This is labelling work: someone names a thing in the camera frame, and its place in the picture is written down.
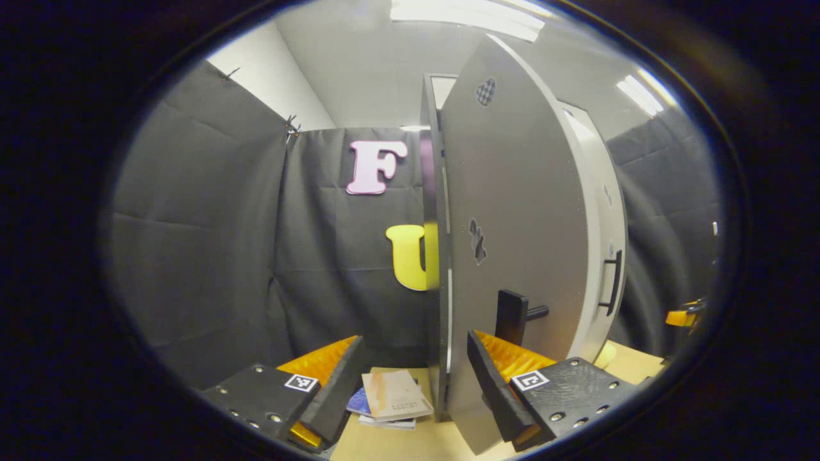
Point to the blue book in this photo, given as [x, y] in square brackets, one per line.
[359, 402]

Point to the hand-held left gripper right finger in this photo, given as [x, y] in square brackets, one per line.
[500, 394]

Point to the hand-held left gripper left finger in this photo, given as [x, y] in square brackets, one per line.
[336, 397]

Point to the grey cabinet with shelves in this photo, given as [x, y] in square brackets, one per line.
[434, 288]

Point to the large ceiling light panel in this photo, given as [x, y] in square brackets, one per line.
[467, 16]

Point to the black backdrop cloth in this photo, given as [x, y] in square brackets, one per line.
[205, 224]

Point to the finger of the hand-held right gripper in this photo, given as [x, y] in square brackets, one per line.
[682, 317]

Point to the white book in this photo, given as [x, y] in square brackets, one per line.
[384, 422]

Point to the small ceiling light panel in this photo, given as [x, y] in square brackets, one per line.
[644, 93]

